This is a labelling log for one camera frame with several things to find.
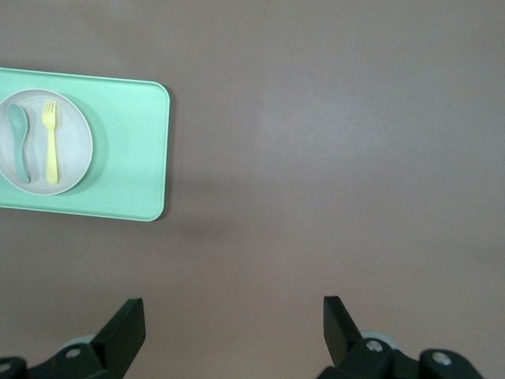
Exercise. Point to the yellow plastic fork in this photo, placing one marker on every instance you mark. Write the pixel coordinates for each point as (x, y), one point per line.
(51, 150)

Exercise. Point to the light green rectangular tray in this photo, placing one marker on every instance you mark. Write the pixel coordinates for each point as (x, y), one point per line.
(130, 158)

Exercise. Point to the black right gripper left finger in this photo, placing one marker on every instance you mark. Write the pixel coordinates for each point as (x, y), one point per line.
(114, 343)

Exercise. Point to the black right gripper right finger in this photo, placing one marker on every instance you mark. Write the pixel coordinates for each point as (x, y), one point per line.
(343, 339)

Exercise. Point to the round beige plate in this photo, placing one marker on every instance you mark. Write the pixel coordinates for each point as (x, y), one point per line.
(73, 150)

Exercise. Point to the green plastic spoon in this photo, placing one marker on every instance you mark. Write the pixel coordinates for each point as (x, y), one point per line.
(17, 122)

